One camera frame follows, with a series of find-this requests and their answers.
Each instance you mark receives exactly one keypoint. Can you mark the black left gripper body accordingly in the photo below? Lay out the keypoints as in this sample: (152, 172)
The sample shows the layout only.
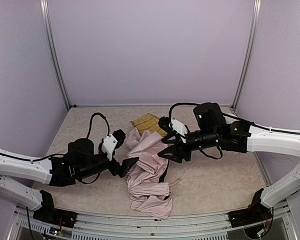
(115, 165)

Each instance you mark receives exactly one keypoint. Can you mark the woven bamboo tray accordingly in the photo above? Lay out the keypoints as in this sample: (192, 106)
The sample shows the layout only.
(148, 122)

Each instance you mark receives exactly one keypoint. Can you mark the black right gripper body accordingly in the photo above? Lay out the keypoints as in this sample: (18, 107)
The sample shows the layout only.
(181, 148)

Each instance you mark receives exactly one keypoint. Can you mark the aluminium corner post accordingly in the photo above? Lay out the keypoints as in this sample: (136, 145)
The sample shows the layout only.
(53, 53)
(257, 4)

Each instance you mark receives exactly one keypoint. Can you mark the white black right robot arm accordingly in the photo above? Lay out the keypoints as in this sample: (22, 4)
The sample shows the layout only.
(230, 133)

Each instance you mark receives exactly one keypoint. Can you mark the left aluminium corner post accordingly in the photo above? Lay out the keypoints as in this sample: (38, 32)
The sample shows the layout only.
(53, 53)

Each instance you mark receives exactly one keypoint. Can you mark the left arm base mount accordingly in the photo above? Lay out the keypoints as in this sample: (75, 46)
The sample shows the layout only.
(48, 213)

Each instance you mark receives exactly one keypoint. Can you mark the pink folding umbrella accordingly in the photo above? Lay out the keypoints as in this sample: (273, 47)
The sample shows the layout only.
(148, 191)

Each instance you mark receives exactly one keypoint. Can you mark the aluminium front rail frame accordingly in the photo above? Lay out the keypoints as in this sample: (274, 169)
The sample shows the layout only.
(210, 226)

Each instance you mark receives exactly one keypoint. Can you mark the right aluminium corner post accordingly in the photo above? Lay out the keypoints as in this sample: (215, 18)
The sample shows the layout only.
(257, 4)

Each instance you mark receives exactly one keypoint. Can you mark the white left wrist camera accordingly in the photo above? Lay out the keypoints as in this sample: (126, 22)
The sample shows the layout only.
(112, 142)

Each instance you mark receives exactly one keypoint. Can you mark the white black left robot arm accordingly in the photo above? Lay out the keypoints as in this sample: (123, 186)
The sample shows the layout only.
(58, 170)

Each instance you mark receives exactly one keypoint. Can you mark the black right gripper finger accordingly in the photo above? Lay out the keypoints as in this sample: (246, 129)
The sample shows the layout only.
(172, 153)
(171, 139)

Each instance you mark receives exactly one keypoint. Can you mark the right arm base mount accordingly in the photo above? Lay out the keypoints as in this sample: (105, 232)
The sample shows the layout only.
(254, 213)

